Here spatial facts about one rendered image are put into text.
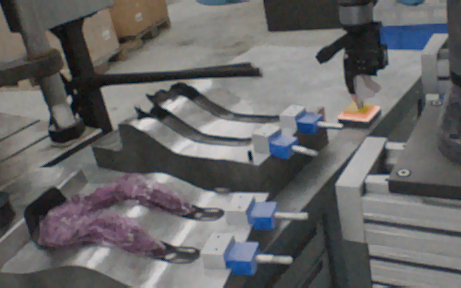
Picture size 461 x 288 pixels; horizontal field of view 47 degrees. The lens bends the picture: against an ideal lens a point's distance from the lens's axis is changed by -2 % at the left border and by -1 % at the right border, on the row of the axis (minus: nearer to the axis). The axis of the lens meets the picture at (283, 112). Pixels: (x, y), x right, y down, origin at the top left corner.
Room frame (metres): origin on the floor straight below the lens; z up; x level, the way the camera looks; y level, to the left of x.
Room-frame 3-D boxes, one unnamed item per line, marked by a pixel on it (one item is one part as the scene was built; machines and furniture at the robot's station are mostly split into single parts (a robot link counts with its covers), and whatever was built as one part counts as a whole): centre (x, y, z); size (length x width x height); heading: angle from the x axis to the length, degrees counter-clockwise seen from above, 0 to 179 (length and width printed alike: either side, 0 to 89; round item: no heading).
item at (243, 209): (0.75, 0.05, 0.86); 0.13 x 0.05 x 0.05; 71
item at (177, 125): (1.10, 0.18, 0.92); 0.35 x 0.16 x 0.09; 54
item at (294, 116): (1.00, -0.06, 0.89); 0.13 x 0.05 x 0.05; 54
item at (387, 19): (3.99, -1.15, 0.28); 0.61 x 0.41 x 0.15; 64
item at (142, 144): (1.12, 0.19, 0.87); 0.50 x 0.26 x 0.14; 54
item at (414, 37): (3.99, -1.15, 0.11); 0.61 x 0.41 x 0.22; 64
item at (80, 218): (0.79, 0.32, 0.90); 0.26 x 0.18 x 0.08; 71
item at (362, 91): (1.14, -0.19, 0.88); 0.06 x 0.03 x 0.09; 54
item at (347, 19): (1.16, -0.20, 1.07); 0.08 x 0.08 x 0.05
